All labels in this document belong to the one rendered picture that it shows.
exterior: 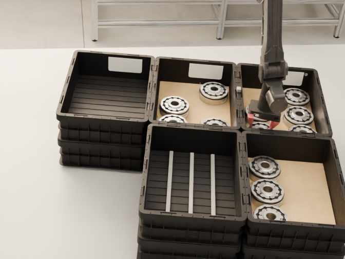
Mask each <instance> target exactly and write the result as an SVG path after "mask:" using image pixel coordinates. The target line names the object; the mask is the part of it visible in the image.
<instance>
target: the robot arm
mask: <svg viewBox="0 0 345 259"><path fill-rule="evenodd" d="M282 5H283V0H264V37H263V44H262V48H261V56H260V64H259V73H258V77H259V80H260V82H261V83H263V84H262V89H261V93H260V97H259V100H253V99H251V101H250V104H249V105H248V113H247V118H248V121H249V124H250V128H252V124H253V120H254V114H259V119H263V120H268V121H271V122H270V126H269V130H272V129H273V128H275V127H276V126H277V125H278V124H279V123H280V117H281V112H283V111H285V110H286V109H287V107H288V102H287V100H286V98H285V93H284V91H283V88H282V87H283V82H282V81H283V80H285V79H286V76H287V75H288V69H289V67H288V63H287V62H286V61H285V59H284V51H283V47H282Z"/></svg>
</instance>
